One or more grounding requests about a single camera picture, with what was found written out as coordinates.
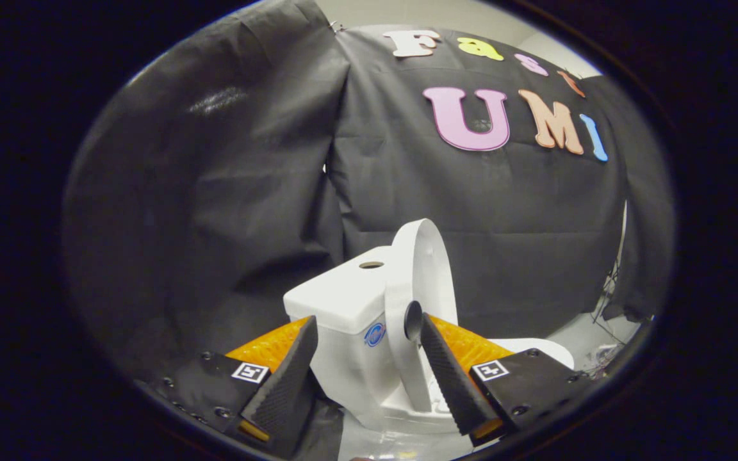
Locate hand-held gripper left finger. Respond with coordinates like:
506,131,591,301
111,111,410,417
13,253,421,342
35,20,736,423
150,315,320,444

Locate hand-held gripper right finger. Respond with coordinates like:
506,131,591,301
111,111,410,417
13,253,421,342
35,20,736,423
419,312,592,448

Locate white toilet lid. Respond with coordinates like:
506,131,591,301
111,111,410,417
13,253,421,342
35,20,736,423
384,219,459,414

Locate white toilet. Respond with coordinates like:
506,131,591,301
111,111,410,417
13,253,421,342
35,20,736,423
283,245,576,435

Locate black backdrop cloth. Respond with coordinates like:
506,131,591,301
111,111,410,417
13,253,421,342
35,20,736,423
61,0,676,385

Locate metal stand pole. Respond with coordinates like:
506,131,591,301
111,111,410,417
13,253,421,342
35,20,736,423
592,202,629,322

